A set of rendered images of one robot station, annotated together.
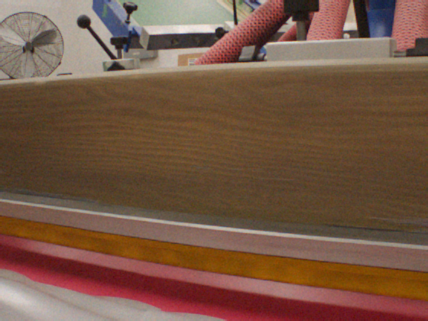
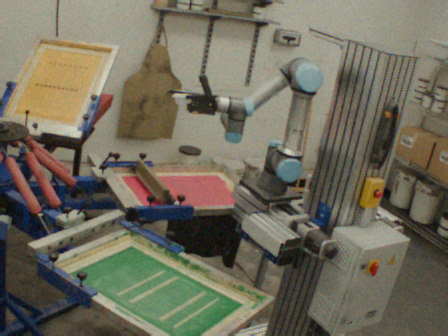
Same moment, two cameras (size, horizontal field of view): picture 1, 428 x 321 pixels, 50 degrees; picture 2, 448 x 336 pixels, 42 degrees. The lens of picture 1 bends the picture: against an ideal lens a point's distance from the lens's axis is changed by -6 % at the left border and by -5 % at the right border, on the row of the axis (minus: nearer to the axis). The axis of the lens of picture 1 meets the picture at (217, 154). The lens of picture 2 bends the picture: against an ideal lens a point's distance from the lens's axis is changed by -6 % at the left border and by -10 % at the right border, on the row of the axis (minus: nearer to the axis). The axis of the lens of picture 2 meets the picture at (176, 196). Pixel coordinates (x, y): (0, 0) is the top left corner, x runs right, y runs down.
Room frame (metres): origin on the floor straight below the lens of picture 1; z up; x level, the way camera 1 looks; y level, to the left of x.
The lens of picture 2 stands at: (2.62, 1.93, 2.30)
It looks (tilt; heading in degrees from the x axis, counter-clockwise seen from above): 24 degrees down; 216
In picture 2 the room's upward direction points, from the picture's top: 10 degrees clockwise
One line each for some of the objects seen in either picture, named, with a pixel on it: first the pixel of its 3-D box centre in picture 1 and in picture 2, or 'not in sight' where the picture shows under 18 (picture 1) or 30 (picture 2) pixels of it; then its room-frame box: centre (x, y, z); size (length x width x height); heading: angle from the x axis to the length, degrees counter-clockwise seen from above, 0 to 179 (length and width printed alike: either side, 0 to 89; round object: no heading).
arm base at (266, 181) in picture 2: not in sight; (273, 177); (0.21, 0.71, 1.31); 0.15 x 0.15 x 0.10
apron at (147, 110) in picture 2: not in sight; (154, 81); (-1.33, -1.39, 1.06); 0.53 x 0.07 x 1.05; 153
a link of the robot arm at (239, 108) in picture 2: not in sight; (239, 107); (0.49, 0.62, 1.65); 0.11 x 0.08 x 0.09; 136
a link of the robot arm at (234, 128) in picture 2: not in sight; (234, 127); (0.48, 0.61, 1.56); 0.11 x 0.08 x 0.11; 46
